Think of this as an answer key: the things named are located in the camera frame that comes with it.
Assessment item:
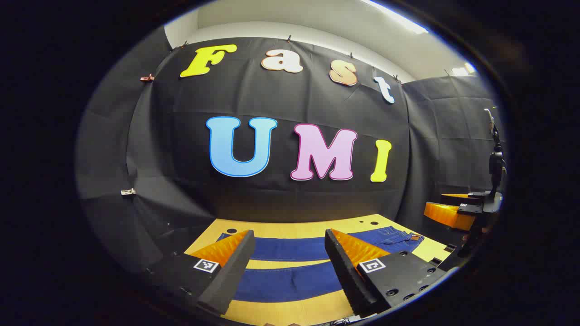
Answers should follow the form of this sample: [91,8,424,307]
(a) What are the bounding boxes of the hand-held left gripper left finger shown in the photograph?
[145,229,256,316]

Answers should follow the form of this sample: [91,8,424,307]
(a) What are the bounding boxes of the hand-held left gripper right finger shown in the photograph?
[324,228,449,318]

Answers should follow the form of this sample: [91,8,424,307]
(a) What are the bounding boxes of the blue denim jeans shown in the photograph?
[217,225,425,303]

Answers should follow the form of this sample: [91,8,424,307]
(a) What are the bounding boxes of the square ceiling light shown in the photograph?
[451,62,477,77]

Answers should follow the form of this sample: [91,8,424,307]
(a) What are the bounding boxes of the black backdrop cloth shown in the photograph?
[75,27,506,272]

